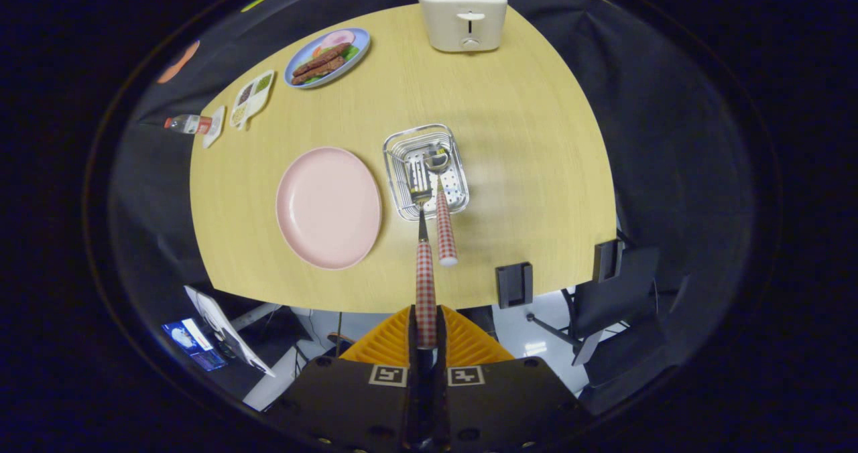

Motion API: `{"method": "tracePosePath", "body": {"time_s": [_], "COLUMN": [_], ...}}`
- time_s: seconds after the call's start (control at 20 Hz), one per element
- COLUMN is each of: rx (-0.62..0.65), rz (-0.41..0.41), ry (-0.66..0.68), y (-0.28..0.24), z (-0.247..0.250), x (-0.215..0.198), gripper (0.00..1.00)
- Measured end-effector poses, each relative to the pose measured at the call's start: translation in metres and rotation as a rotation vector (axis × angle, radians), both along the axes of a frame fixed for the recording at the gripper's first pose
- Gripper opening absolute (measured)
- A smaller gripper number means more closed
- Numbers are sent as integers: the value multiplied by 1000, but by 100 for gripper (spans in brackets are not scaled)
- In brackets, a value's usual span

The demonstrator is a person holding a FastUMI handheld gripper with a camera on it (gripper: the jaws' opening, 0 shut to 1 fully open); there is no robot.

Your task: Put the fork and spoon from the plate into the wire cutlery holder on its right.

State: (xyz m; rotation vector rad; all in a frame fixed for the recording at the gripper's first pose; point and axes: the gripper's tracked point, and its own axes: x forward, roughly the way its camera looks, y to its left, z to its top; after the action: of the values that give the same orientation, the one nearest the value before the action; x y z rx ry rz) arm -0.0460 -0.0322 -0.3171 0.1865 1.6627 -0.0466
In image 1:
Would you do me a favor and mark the brown meat strip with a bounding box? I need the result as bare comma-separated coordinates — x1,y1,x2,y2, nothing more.
292,43,350,77
291,55,347,86

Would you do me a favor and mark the metal drainer basket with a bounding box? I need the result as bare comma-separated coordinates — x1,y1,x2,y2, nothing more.
383,123,471,222

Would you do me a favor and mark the cream toaster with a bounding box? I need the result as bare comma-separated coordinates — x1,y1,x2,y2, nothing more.
412,0,509,53

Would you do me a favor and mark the spoon with red checkered handle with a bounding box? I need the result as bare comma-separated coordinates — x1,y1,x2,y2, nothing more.
424,146,459,267

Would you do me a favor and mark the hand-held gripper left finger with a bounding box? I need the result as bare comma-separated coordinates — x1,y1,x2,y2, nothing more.
265,306,430,453

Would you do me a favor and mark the white divided condiment dish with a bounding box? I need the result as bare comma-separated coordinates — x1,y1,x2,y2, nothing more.
229,70,276,131

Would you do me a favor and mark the laptop screen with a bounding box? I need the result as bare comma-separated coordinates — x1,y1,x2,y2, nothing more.
161,318,229,372

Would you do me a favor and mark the blue food plate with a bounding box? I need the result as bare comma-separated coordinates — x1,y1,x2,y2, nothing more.
284,27,371,90

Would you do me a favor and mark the pink plate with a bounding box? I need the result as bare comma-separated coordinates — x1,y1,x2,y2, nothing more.
275,147,383,271

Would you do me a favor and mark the fork with red checkered handle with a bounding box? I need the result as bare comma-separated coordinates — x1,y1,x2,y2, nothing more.
408,160,438,348

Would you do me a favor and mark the clear bottle with red label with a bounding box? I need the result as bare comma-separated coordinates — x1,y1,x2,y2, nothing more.
164,114,214,135

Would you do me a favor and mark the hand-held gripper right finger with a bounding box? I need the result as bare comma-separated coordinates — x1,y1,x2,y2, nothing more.
428,306,594,453

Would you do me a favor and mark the small white square dish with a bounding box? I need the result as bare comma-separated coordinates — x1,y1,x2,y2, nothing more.
202,105,227,149

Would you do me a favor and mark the white board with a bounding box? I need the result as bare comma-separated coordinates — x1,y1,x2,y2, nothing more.
184,285,275,377

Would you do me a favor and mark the black table clamp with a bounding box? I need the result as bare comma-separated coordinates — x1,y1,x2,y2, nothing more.
593,239,624,283
495,261,534,309

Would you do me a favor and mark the black chair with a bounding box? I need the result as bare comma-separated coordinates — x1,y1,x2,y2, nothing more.
526,245,691,413

